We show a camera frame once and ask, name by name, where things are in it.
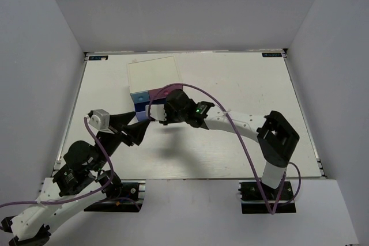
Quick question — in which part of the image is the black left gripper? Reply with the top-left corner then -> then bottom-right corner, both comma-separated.
92,111 -> 152,171

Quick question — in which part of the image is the pink drawer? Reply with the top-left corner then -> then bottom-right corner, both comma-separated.
148,85 -> 183,100

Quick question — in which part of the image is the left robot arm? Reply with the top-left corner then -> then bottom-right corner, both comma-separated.
1,109 -> 150,245

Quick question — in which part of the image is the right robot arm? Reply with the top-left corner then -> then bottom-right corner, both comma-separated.
164,89 -> 300,199

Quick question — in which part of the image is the cream drawer cabinet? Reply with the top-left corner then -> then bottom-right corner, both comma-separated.
127,56 -> 182,93

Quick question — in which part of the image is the left table label sticker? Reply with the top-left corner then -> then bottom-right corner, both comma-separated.
88,55 -> 108,60

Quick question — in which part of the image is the table label sticker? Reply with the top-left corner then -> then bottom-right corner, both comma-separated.
88,55 -> 108,60
262,52 -> 283,58

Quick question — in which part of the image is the right table label sticker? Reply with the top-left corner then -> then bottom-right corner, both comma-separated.
262,52 -> 283,58

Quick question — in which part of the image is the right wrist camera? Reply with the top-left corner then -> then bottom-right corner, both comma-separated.
145,104 -> 167,122

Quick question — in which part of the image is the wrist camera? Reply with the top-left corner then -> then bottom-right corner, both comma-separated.
87,109 -> 110,131
145,104 -> 167,122

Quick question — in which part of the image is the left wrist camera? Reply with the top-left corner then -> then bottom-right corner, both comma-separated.
87,109 -> 110,131

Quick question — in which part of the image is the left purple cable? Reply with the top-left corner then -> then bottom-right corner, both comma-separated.
0,115 -> 114,232

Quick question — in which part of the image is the purple cable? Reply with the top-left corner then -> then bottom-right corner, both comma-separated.
146,83 -> 302,215
0,115 -> 114,232

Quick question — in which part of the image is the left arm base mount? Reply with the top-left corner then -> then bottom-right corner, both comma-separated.
84,180 -> 146,213

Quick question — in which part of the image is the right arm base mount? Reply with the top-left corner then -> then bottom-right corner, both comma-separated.
239,181 -> 296,214

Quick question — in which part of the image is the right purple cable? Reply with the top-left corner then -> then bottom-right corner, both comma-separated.
146,83 -> 302,215

